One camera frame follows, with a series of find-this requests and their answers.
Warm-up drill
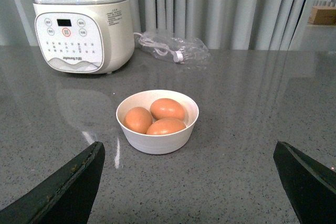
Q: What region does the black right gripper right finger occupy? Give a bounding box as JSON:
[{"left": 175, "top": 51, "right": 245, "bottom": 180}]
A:
[{"left": 273, "top": 142, "right": 335, "bottom": 223}]

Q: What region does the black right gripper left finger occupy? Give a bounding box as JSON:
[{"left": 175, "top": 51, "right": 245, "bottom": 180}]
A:
[{"left": 1, "top": 142, "right": 105, "bottom": 223}]

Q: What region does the brown egg bowl left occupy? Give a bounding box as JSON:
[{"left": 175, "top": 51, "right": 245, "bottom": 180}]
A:
[{"left": 123, "top": 106, "right": 153, "bottom": 134}]

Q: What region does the brown egg bowl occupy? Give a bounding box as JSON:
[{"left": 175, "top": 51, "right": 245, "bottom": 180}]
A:
[
  {"left": 123, "top": 106, "right": 153, "bottom": 134},
  {"left": 146, "top": 118, "right": 186, "bottom": 135}
]

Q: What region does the brown egg bowl front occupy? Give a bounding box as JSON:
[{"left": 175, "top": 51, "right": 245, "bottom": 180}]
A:
[{"left": 146, "top": 118, "right": 186, "bottom": 135}]

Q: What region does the brown egg in bowl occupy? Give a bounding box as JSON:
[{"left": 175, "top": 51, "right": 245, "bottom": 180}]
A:
[{"left": 150, "top": 98, "right": 185, "bottom": 121}]

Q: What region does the cardboard box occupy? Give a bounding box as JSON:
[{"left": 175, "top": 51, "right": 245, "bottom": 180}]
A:
[{"left": 308, "top": 6, "right": 335, "bottom": 25}]

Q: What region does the white bowl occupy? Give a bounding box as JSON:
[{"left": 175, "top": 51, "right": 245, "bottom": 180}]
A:
[{"left": 116, "top": 90, "right": 199, "bottom": 155}]

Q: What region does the white Joyoung blender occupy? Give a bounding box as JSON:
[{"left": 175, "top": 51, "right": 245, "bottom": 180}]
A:
[{"left": 33, "top": 0, "right": 134, "bottom": 74}]

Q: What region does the clear plastic bag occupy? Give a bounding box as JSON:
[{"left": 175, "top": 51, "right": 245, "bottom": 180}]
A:
[{"left": 133, "top": 29, "right": 211, "bottom": 65}]

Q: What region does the grey curtain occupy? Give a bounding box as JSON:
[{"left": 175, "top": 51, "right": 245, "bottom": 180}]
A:
[{"left": 0, "top": 0, "right": 325, "bottom": 51}]

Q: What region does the white power cord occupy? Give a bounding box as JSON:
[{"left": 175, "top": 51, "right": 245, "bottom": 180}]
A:
[{"left": 133, "top": 32, "right": 184, "bottom": 64}]

